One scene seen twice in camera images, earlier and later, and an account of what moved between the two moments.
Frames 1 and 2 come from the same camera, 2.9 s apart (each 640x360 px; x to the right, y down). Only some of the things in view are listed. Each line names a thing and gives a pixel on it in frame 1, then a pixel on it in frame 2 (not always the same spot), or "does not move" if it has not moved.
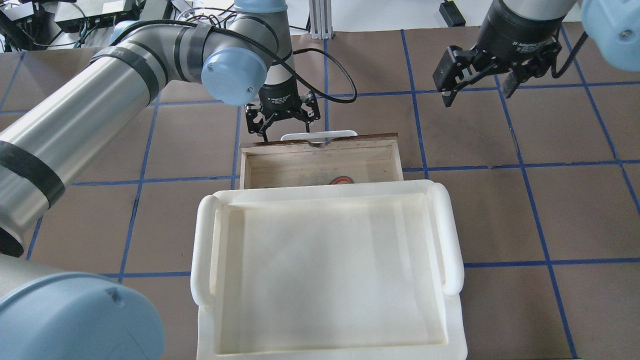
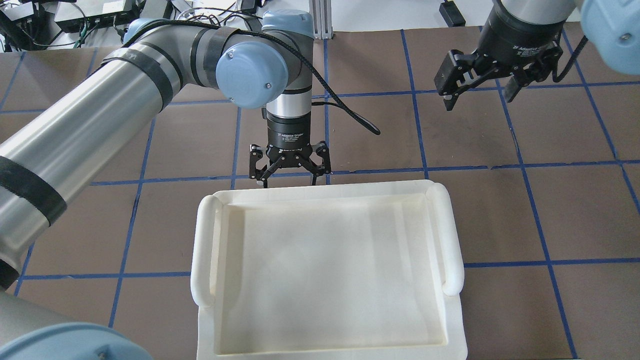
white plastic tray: [330, 269] does not move
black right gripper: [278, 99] to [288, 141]
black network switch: [70, 16] does not move
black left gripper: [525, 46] does not move
